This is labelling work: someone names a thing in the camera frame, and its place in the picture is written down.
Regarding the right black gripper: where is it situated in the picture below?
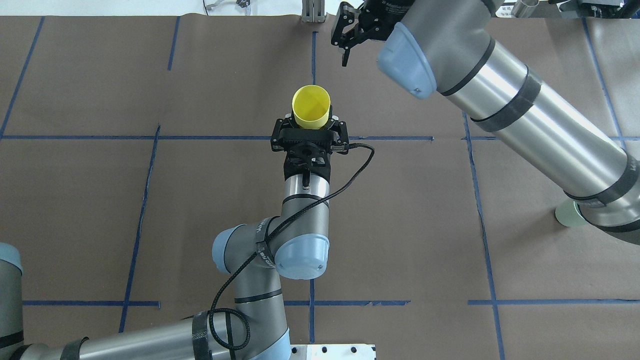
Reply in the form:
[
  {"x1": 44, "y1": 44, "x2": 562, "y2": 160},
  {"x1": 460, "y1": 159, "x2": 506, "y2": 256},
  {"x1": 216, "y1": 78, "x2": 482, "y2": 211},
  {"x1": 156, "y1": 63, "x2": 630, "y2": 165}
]
[{"x1": 330, "y1": 0, "x2": 414, "y2": 68}]

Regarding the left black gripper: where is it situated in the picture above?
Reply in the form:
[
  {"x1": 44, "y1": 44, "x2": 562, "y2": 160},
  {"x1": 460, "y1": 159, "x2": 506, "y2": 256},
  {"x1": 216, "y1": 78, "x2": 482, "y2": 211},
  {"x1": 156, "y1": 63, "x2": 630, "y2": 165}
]
[{"x1": 270, "y1": 116, "x2": 350, "y2": 182}]

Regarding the yellow plastic cup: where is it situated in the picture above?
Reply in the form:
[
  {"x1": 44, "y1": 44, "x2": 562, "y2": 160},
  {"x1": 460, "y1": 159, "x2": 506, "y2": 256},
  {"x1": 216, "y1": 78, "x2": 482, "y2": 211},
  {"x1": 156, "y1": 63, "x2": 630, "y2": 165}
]
[{"x1": 291, "y1": 84, "x2": 331, "y2": 130}]

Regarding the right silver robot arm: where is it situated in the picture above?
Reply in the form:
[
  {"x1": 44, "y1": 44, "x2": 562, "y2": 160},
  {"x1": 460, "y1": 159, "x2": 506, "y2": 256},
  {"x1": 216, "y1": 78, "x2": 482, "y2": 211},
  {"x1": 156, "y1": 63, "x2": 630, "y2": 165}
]
[{"x1": 331, "y1": 0, "x2": 640, "y2": 245}]

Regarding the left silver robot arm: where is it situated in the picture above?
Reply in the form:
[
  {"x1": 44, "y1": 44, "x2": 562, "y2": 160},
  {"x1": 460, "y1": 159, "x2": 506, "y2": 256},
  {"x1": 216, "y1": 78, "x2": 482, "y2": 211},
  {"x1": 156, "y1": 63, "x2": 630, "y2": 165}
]
[{"x1": 1, "y1": 115, "x2": 358, "y2": 360}]

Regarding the green plastic cup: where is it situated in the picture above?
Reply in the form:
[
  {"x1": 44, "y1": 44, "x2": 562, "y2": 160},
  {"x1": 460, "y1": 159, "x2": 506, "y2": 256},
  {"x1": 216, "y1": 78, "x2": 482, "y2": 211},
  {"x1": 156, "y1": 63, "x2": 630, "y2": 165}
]
[{"x1": 554, "y1": 199, "x2": 590, "y2": 228}]

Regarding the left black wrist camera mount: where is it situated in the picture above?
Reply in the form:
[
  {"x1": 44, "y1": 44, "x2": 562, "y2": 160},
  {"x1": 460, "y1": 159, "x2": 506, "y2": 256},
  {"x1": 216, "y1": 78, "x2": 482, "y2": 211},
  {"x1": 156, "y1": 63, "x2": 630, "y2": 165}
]
[{"x1": 273, "y1": 116, "x2": 333, "y2": 154}]

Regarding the aluminium frame post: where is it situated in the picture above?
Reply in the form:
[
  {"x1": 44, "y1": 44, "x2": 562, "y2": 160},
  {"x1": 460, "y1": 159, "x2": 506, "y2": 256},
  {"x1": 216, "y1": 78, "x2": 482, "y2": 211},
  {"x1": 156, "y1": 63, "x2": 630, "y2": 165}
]
[{"x1": 301, "y1": 0, "x2": 327, "y2": 23}]

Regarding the left black braided cable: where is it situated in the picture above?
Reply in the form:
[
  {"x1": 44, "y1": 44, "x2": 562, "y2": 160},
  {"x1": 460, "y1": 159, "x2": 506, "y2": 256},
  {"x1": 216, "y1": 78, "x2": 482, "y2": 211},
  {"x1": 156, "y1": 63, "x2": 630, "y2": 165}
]
[{"x1": 207, "y1": 143, "x2": 376, "y2": 351}]

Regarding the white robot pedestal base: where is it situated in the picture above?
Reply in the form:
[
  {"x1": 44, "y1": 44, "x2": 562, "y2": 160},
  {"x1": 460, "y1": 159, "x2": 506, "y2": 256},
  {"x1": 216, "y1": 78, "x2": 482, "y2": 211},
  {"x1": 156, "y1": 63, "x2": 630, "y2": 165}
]
[{"x1": 290, "y1": 343, "x2": 377, "y2": 360}]

